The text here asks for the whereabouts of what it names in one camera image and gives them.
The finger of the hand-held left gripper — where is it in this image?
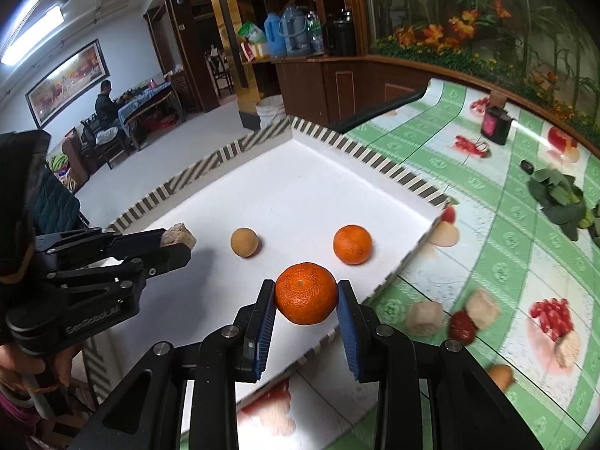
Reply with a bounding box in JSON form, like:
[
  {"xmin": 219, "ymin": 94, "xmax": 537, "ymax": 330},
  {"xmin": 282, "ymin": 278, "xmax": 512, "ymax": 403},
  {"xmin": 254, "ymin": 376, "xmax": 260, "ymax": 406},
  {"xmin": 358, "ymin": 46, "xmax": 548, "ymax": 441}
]
[
  {"xmin": 35, "ymin": 227, "xmax": 167, "ymax": 260},
  {"xmin": 44, "ymin": 245, "xmax": 193, "ymax": 313}
]

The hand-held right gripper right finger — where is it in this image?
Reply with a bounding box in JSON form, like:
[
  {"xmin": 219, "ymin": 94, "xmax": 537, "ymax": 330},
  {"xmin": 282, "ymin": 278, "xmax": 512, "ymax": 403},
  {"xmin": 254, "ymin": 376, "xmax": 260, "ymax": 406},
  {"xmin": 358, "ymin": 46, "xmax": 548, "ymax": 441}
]
[{"xmin": 336, "ymin": 279, "xmax": 535, "ymax": 450}]

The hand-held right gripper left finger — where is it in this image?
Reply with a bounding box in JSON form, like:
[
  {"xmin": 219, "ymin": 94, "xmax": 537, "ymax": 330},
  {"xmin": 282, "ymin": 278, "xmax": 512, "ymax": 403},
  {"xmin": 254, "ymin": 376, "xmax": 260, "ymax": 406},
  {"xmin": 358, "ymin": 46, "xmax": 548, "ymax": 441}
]
[{"xmin": 70, "ymin": 279, "xmax": 277, "ymax": 450}]

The beige ginger piece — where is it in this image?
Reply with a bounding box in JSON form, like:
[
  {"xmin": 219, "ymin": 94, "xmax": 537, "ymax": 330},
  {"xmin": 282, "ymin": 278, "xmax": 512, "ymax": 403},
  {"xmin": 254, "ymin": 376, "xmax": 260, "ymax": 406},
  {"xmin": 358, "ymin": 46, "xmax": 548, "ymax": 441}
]
[
  {"xmin": 465, "ymin": 289, "xmax": 501, "ymax": 330},
  {"xmin": 405, "ymin": 301, "xmax": 444, "ymax": 337},
  {"xmin": 160, "ymin": 224, "xmax": 197, "ymax": 250}
]

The orange mandarin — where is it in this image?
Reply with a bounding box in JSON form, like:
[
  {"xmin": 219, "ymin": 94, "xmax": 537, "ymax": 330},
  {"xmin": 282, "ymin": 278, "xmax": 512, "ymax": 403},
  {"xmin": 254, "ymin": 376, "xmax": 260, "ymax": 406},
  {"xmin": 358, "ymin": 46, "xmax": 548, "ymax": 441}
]
[
  {"xmin": 333, "ymin": 225, "xmax": 373, "ymax": 266},
  {"xmin": 274, "ymin": 262, "xmax": 339, "ymax": 326}
]

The white tray with striped rim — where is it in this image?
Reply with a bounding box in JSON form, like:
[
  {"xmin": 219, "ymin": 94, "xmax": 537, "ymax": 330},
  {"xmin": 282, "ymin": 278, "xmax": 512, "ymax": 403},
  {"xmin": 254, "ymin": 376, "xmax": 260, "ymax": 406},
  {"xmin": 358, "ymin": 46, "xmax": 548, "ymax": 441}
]
[{"xmin": 84, "ymin": 117, "xmax": 451, "ymax": 437}]

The person's left hand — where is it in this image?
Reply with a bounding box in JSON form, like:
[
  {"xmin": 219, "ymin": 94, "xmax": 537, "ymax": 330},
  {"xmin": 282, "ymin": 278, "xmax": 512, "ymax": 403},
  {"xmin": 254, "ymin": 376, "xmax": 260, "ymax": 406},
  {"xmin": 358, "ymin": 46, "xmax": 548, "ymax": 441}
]
[{"xmin": 0, "ymin": 342, "xmax": 84, "ymax": 399}]

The brown round fruit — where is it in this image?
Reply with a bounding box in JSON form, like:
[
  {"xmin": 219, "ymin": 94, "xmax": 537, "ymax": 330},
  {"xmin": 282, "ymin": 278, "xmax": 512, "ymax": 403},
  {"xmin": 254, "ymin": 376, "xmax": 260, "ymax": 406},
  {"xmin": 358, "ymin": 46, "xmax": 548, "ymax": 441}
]
[{"xmin": 230, "ymin": 228, "xmax": 260, "ymax": 258}]

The dark quilted cloth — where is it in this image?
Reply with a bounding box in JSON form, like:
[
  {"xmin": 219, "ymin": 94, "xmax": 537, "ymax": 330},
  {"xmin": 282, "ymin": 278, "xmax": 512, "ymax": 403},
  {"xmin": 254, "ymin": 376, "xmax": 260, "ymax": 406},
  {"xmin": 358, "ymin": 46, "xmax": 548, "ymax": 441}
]
[{"xmin": 28, "ymin": 169, "xmax": 83, "ymax": 240}]

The wooden chair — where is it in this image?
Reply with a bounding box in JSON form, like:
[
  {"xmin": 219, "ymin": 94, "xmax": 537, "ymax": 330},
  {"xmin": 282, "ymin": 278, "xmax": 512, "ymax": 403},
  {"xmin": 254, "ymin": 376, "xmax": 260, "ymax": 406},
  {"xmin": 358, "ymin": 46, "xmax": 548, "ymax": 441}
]
[
  {"xmin": 81, "ymin": 117, "xmax": 129, "ymax": 170},
  {"xmin": 206, "ymin": 47, "xmax": 235, "ymax": 99}
]

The small red fruit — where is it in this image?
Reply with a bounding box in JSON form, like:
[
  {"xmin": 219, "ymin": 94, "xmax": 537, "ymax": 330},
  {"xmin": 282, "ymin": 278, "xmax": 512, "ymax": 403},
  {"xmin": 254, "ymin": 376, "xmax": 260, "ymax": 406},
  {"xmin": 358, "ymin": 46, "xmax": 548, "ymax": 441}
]
[{"xmin": 447, "ymin": 310, "xmax": 479, "ymax": 344}]

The dining table with blue cloth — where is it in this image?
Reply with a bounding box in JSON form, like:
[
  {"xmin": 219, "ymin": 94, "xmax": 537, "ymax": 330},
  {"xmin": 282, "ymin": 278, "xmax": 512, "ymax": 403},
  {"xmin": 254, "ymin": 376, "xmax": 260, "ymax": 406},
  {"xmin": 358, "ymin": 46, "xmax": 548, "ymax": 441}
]
[{"xmin": 117, "ymin": 82, "xmax": 181, "ymax": 148}]

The orange-brown round fruit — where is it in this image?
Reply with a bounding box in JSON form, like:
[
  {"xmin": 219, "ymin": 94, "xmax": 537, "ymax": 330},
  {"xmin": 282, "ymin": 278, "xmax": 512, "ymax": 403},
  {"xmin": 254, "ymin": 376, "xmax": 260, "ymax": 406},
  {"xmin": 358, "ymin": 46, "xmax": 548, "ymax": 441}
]
[{"xmin": 485, "ymin": 364, "xmax": 515, "ymax": 392}]

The green checked fruit-print tablecloth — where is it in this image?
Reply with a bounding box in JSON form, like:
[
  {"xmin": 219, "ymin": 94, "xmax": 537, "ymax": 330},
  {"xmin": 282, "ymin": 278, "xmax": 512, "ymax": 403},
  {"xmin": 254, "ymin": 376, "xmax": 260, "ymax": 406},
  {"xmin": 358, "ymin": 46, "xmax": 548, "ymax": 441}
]
[{"xmin": 187, "ymin": 77, "xmax": 600, "ymax": 450}]

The white bucket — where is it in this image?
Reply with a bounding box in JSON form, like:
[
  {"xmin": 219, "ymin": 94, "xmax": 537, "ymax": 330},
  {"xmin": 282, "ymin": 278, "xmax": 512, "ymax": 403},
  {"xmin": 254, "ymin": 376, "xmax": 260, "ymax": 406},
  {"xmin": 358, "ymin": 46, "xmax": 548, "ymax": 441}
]
[{"xmin": 255, "ymin": 95, "xmax": 287, "ymax": 129}]

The ceiling light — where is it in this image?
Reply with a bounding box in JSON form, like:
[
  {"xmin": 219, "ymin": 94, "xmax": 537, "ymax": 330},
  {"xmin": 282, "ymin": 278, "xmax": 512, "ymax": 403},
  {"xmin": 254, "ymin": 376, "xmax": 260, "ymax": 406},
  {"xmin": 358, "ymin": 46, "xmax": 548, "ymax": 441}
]
[{"xmin": 0, "ymin": 4, "xmax": 64, "ymax": 66}]

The black bar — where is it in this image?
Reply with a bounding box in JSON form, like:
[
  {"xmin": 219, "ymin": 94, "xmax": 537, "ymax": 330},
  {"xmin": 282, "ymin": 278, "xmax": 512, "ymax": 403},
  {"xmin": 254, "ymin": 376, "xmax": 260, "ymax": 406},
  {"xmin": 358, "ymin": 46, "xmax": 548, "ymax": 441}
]
[{"xmin": 328, "ymin": 88, "xmax": 428, "ymax": 134}]

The green and white bag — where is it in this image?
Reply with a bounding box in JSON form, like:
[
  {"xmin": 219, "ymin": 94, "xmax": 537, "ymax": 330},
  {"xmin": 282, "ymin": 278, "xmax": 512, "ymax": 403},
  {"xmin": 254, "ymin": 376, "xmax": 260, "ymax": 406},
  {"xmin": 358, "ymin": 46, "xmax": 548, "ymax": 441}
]
[{"xmin": 237, "ymin": 21, "xmax": 268, "ymax": 59}]

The wooden cabinet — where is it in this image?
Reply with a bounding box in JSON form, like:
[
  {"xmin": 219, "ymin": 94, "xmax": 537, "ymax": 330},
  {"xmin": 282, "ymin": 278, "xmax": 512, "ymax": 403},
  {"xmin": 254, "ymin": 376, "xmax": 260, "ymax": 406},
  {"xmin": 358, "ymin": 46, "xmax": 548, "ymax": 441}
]
[{"xmin": 272, "ymin": 54, "xmax": 432, "ymax": 127}]

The blue plastic jug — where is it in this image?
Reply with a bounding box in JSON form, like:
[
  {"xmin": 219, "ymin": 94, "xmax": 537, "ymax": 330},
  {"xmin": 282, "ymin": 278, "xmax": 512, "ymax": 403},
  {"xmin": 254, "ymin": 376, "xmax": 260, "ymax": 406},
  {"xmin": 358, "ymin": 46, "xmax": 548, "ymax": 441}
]
[{"xmin": 263, "ymin": 13, "xmax": 287, "ymax": 57}]

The dark green leafy vegetable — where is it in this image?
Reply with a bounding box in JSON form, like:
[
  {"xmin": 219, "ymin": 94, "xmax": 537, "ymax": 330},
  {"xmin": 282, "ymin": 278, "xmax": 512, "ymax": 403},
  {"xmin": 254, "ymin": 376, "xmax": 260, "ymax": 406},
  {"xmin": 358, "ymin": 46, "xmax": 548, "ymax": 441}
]
[{"xmin": 529, "ymin": 168, "xmax": 600, "ymax": 242}]

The grey-blue thermos jug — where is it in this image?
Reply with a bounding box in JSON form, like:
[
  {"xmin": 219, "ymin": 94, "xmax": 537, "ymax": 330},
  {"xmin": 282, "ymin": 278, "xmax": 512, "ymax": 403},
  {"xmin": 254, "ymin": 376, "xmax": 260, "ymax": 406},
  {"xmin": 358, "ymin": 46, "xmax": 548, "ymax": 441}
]
[{"xmin": 280, "ymin": 4, "xmax": 312, "ymax": 56}]

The clear water bottle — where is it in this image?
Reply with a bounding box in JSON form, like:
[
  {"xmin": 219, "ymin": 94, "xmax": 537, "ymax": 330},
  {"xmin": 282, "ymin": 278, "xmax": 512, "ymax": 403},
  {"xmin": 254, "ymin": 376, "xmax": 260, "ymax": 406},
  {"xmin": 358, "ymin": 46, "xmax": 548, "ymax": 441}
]
[{"xmin": 307, "ymin": 12, "xmax": 325, "ymax": 53}]

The black appliance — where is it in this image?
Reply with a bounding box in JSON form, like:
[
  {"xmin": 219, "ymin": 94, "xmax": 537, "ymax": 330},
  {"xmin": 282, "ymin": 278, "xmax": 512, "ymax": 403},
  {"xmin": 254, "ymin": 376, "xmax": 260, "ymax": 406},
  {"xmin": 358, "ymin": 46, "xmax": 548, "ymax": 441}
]
[{"xmin": 325, "ymin": 9, "xmax": 358, "ymax": 57}]

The framed wall painting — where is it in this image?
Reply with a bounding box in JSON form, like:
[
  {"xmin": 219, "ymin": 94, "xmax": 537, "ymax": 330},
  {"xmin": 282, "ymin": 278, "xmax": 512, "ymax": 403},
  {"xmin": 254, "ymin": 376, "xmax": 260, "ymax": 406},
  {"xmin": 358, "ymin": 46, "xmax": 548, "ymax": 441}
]
[{"xmin": 24, "ymin": 38, "xmax": 111, "ymax": 128}]

